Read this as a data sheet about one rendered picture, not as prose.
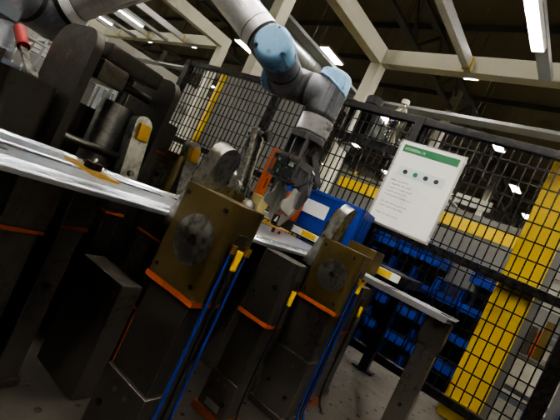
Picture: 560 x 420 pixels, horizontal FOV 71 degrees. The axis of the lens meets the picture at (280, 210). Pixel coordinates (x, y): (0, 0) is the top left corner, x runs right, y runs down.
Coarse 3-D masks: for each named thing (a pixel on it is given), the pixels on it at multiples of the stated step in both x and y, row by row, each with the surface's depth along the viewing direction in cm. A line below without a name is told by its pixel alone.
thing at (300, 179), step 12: (300, 132) 83; (288, 144) 85; (300, 144) 85; (312, 144) 87; (276, 156) 86; (288, 156) 83; (300, 156) 84; (276, 168) 85; (288, 168) 83; (300, 168) 84; (312, 168) 88; (288, 180) 82; (300, 180) 86
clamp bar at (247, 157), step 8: (256, 128) 97; (256, 136) 96; (264, 136) 95; (248, 144) 97; (256, 144) 99; (248, 152) 96; (256, 152) 99; (248, 160) 96; (256, 160) 98; (240, 168) 96; (248, 168) 98; (240, 176) 96; (248, 176) 98; (248, 184) 98
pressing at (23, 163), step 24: (0, 144) 39; (24, 144) 47; (0, 168) 34; (24, 168) 36; (48, 168) 39; (72, 168) 45; (96, 192) 42; (120, 192) 46; (144, 192) 54; (168, 192) 66; (264, 240) 67; (288, 240) 87
